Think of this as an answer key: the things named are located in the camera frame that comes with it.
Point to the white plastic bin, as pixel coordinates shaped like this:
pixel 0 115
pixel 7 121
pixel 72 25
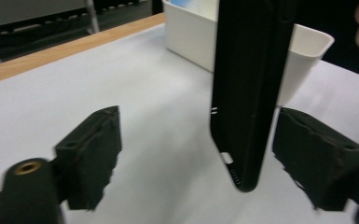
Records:
pixel 189 37

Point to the white table mat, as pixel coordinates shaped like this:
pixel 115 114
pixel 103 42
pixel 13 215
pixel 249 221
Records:
pixel 168 93

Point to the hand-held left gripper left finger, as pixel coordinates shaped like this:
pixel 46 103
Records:
pixel 90 155

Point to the black phone case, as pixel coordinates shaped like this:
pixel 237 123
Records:
pixel 248 93

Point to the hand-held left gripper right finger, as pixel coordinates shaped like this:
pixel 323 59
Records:
pixel 317 161

